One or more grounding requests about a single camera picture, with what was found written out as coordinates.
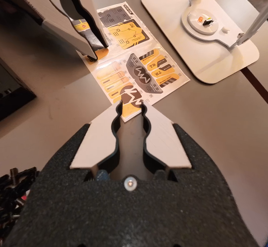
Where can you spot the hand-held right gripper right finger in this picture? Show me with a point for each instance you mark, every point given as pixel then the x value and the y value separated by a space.
pixel 165 144

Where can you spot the yellow and grey sticker sheet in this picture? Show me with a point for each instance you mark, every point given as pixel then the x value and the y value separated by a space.
pixel 129 33

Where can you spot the small orange piece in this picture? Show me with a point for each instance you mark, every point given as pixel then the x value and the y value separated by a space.
pixel 200 19

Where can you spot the small white piece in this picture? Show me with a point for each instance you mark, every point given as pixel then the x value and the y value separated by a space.
pixel 225 29

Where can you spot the white book stand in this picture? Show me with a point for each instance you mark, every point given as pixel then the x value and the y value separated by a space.
pixel 209 58

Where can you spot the pile of black red parts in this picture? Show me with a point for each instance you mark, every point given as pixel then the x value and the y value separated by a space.
pixel 12 188

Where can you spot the black box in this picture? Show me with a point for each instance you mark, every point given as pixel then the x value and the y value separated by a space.
pixel 12 92

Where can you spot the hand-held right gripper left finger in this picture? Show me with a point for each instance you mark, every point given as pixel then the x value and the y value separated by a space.
pixel 96 144

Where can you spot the small black yellow piece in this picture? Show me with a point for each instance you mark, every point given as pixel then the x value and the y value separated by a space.
pixel 208 22

